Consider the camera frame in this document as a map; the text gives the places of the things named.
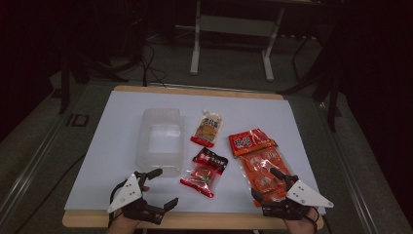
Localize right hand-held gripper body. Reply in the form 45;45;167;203
261;175;334;221

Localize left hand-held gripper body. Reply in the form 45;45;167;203
107;170;165;225

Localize clear plastic container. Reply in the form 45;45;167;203
135;107;185;178

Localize large orange snack bag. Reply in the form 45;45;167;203
228;128;293;208

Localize black and red snack packet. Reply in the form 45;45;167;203
179;146;229;199

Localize small orange snack packet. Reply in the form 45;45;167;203
190;109;224;148

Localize person's right hand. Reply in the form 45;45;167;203
283;208;320;234

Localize person's left hand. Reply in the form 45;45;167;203
106;214;143;234

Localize white table mat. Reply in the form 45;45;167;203
63;90;326;215

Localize black floor socket plate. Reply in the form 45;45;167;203
66;113;91;128

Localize black metal stand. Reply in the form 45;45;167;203
279;32;342;133
57;48;71;115

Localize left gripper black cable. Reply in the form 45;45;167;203
108;178;131;228

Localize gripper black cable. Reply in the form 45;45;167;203
308;208;320;233
108;178;131;228

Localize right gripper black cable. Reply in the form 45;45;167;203
308;208;320;233

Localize grey metal floor rail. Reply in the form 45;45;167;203
0;113;66;222
319;103;381;234

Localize thin black floor cable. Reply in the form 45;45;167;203
16;154;86;234

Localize black floor cables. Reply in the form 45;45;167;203
130;42;168;88

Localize white metal desk frame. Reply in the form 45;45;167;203
189;0;286;82

